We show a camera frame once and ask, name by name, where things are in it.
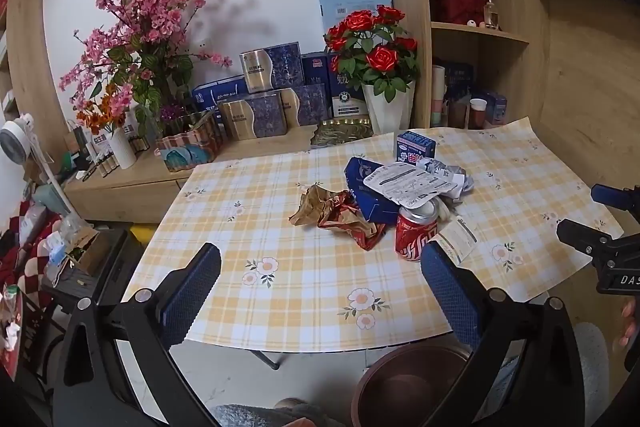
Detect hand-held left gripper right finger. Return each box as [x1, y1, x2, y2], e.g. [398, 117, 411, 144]
[420, 241, 601, 427]

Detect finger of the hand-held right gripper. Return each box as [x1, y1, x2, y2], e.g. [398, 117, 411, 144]
[591, 183, 640, 214]
[556, 218, 613, 258]

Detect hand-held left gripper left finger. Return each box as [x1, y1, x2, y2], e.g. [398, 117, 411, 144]
[51, 243, 236, 427]

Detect white paper slip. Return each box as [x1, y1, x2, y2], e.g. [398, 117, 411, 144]
[435, 217, 478, 265]

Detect red soda can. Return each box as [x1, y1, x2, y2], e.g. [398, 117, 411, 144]
[395, 199, 441, 263]

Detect brown trash bin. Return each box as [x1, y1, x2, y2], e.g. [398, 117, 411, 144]
[350, 342, 473, 427]

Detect white wrapper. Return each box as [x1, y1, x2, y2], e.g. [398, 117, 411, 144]
[417, 157, 473, 198]

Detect red wrapper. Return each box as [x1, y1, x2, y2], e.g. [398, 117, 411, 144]
[317, 189, 386, 252]

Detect white printed paper sheet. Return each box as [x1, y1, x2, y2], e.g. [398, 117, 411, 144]
[363, 164, 453, 208]

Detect blue paper bag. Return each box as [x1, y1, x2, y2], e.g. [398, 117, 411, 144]
[344, 156, 401, 225]

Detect small blue and white carton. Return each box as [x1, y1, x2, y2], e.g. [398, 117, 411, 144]
[396, 130, 437, 164]

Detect brown paper bag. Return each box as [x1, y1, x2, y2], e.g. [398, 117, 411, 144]
[289, 184, 351, 228]

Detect person's right hand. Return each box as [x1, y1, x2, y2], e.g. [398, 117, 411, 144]
[619, 299, 640, 348]

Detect black table leg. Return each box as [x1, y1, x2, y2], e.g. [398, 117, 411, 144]
[252, 349, 283, 372]

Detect open cardboard box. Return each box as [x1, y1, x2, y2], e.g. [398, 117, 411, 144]
[47, 227, 101, 278]

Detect person's grey fleece leg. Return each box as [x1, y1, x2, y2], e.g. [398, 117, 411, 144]
[212, 399, 351, 427]

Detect patterned flower basket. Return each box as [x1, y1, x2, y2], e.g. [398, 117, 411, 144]
[155, 114, 223, 172]

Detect white slim vase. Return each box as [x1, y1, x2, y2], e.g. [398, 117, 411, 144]
[107, 127, 137, 170]

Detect red and white checkered cloth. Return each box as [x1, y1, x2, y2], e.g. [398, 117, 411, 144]
[0, 202, 56, 303]

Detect blue and gold gift box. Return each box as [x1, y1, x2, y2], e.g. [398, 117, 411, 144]
[279, 83, 333, 128]
[239, 42, 305, 95]
[216, 92, 288, 142]

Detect dark printed box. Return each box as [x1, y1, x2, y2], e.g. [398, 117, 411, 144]
[445, 63, 475, 102]

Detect white faceted flower pot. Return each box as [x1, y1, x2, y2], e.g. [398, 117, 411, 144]
[361, 79, 416, 135]

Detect gold embossed tray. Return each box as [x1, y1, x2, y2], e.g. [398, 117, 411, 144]
[310, 118, 373, 148]

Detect stack of pastel cups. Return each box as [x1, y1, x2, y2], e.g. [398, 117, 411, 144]
[431, 64, 447, 128]

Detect blue cardboard carry case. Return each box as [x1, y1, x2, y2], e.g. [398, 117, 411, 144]
[191, 76, 248, 110]

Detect orange artificial flowers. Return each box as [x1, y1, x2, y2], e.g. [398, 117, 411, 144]
[75, 82, 133, 132]

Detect glass perfume bottle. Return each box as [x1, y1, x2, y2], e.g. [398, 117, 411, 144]
[482, 0, 501, 30]

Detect blue and white box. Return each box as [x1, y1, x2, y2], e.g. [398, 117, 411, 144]
[327, 52, 368, 118]

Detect white desk fan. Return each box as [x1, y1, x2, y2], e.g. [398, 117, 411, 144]
[0, 113, 71, 214]

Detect red artificial rose bouquet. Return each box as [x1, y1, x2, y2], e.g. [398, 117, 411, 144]
[324, 5, 420, 102]

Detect dark blue box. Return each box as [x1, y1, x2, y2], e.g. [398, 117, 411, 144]
[300, 52, 331, 85]

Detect wooden shelf unit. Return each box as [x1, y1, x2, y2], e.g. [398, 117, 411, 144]
[372, 0, 551, 130]

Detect pink artificial blossom branches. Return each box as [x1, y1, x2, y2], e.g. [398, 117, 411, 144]
[59, 0, 240, 138]

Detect light blue flat box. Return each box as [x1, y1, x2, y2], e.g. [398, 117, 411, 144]
[319, 0, 393, 38]

